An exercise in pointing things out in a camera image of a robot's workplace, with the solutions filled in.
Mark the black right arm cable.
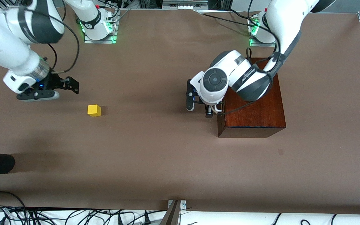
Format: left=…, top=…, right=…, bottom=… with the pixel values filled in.
left=24, top=8, right=81, bottom=74

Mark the dark wooden cabinet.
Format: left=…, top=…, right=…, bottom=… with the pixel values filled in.
left=217, top=57, right=286, bottom=138

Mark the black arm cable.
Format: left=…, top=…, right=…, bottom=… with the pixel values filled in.
left=24, top=8, right=81, bottom=74
left=216, top=31, right=302, bottom=116

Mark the yellow block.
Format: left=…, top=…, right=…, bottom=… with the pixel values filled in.
left=87, top=104, right=102, bottom=117

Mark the metal corner bracket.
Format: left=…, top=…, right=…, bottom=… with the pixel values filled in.
left=167, top=200, right=187, bottom=210

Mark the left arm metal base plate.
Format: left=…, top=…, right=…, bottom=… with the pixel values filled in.
left=249, top=37, right=283, bottom=47

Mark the black base cable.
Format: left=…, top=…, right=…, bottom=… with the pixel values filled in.
left=196, top=12, right=256, bottom=28
left=228, top=9, right=252, bottom=20

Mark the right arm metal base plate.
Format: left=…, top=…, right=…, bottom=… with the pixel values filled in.
left=84, top=31, right=118, bottom=44

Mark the black arched cable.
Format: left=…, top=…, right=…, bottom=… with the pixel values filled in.
left=0, top=191, right=27, bottom=208

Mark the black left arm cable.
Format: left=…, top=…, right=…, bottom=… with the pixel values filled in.
left=216, top=31, right=302, bottom=116

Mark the grey aluminium post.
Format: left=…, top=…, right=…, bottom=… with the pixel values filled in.
left=160, top=200, right=182, bottom=225

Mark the brown table cover sheet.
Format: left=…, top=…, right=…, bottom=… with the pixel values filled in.
left=0, top=6, right=360, bottom=216

